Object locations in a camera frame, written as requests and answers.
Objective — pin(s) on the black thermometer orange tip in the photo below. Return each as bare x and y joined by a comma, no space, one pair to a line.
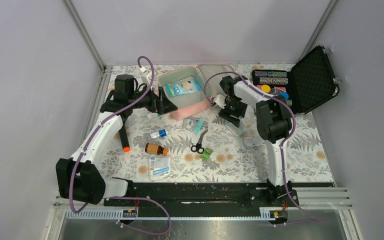
123,137

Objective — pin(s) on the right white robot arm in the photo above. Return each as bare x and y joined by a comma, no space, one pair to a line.
275,120

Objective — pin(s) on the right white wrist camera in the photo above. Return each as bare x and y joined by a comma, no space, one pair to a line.
219,100

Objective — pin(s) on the small green box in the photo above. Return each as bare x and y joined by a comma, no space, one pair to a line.
206,154

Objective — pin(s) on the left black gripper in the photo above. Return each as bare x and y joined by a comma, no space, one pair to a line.
150,92

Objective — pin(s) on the white plastic bottle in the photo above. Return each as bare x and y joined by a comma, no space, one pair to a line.
152,116

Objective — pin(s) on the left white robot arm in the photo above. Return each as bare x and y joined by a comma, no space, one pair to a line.
78,177

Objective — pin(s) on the floral table mat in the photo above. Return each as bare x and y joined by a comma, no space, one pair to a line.
230,161

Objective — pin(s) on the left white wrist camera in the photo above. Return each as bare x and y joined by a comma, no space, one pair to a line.
146,76

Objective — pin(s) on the brown syrup bottle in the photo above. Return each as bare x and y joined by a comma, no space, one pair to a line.
156,149

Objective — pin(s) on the pink medicine kit case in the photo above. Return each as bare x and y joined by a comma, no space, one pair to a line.
208,77

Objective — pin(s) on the small blue label bottle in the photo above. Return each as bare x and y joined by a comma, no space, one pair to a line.
158,134

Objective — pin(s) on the white blue gauze packet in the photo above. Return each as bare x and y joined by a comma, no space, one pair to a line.
159,168

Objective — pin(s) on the black handled scissors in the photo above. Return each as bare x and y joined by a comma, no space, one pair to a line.
197,148

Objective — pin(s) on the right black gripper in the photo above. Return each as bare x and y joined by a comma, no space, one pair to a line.
241,112

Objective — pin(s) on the blue blister pack in kit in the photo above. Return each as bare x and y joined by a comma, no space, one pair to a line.
183,88

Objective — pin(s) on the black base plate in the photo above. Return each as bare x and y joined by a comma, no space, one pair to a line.
204,200

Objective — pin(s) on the teal item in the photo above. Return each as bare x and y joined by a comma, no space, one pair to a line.
237,131

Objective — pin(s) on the white sachets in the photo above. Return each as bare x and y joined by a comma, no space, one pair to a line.
253,141

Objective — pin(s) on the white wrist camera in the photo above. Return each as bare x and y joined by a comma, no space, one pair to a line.
146,76
219,100

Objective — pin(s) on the bandage packet with teal card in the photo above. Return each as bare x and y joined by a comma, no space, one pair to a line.
194,125

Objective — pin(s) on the black poker chip case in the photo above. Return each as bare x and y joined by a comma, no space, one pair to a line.
309,84

